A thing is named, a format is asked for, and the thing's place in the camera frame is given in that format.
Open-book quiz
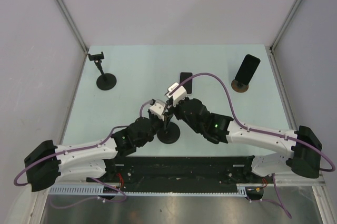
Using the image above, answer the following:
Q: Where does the black round-base phone stand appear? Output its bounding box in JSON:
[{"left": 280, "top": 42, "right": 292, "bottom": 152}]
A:
[{"left": 87, "top": 52, "right": 117, "bottom": 91}]

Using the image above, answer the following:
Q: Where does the black clamp phone stand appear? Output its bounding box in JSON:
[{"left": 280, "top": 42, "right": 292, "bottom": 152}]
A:
[{"left": 156, "top": 122, "right": 181, "bottom": 144}]

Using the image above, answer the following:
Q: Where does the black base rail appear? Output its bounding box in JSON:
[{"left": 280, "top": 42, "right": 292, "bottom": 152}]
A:
[{"left": 86, "top": 155, "right": 280, "bottom": 193}]

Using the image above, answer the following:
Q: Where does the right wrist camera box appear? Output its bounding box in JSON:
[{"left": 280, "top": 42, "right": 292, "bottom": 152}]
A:
[{"left": 165, "top": 82, "right": 187, "bottom": 107}]

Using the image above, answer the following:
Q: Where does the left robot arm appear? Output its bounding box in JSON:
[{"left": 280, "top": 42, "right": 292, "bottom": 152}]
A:
[{"left": 24, "top": 113, "right": 172, "bottom": 192}]

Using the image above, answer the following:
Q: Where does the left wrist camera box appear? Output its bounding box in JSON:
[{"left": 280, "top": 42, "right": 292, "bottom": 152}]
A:
[{"left": 149, "top": 99, "right": 167, "bottom": 120}]

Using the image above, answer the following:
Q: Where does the wooden round-base phone stand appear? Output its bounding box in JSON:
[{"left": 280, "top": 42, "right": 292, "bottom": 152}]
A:
[{"left": 231, "top": 79, "right": 249, "bottom": 93}]

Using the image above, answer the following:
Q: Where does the black phone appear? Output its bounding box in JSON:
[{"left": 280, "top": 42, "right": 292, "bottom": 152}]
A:
[{"left": 234, "top": 54, "right": 261, "bottom": 86}]

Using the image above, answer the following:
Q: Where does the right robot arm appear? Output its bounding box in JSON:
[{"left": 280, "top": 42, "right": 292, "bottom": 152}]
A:
[{"left": 167, "top": 97, "right": 322, "bottom": 182}]

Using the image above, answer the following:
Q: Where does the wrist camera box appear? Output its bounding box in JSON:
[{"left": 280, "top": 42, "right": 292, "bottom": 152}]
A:
[
  {"left": 149, "top": 99, "right": 167, "bottom": 120},
  {"left": 165, "top": 82, "right": 187, "bottom": 107}
]

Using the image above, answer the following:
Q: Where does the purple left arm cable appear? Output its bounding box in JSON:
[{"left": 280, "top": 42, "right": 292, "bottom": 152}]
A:
[{"left": 13, "top": 99, "right": 156, "bottom": 209}]

